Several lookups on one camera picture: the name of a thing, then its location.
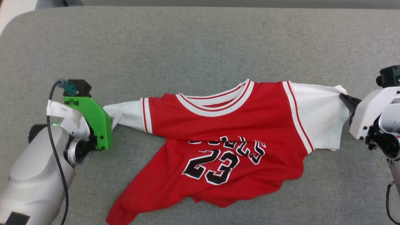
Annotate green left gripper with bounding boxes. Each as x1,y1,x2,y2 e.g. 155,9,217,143
64,96,113,151

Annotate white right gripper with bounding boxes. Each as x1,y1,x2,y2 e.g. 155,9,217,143
339,87,400,140

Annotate red white basketball jersey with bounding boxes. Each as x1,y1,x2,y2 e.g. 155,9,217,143
103,78,350,225

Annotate white paper label tag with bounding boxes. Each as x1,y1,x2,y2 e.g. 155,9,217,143
46,100,82,126

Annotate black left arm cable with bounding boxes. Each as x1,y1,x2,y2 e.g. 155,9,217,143
47,79,78,225

